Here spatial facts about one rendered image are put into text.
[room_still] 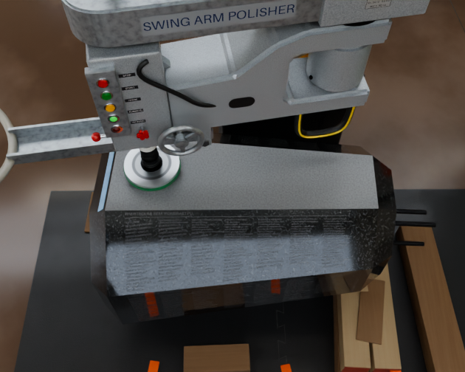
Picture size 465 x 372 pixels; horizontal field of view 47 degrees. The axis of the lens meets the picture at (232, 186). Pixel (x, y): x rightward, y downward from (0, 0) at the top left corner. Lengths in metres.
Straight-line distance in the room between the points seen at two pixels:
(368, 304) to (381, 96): 1.53
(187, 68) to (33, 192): 1.79
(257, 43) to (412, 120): 2.05
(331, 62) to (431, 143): 1.83
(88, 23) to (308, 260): 1.19
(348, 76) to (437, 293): 1.41
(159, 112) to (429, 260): 1.72
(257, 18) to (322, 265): 1.03
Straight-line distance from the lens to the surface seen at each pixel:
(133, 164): 2.06
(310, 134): 2.08
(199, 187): 2.05
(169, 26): 1.42
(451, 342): 2.76
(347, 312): 2.54
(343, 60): 1.68
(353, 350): 2.49
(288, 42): 1.56
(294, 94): 1.77
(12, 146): 1.94
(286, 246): 2.05
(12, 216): 3.20
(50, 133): 1.97
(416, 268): 2.84
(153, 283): 2.11
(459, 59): 3.99
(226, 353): 2.54
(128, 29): 1.42
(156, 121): 1.69
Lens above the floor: 2.60
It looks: 58 degrees down
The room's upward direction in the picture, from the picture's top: straight up
